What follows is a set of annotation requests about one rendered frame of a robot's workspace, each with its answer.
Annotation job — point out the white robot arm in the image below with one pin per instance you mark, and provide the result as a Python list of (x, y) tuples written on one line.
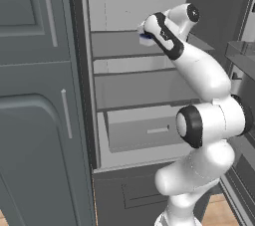
[(205, 120)]

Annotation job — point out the glass fridge shelf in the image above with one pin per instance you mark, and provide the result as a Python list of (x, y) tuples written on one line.
[(119, 45), (132, 89)]

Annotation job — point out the clear fridge crisper drawer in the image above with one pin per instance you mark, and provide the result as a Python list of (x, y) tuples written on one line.
[(136, 133)]

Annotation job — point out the white and blue milk carton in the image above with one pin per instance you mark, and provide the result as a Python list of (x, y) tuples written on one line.
[(145, 40)]

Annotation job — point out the grey fridge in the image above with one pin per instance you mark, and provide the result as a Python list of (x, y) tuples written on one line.
[(132, 4)]

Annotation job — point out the clear fridge door bin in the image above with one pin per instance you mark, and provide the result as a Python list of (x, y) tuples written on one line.
[(242, 52)]

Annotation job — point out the grey fridge door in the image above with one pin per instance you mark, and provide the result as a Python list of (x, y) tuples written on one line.
[(244, 170)]

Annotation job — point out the grey freezer drawer front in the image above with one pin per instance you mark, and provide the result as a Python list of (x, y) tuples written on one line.
[(109, 200)]

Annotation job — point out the tall grey cupboard door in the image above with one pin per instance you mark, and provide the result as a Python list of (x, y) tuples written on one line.
[(33, 157)]

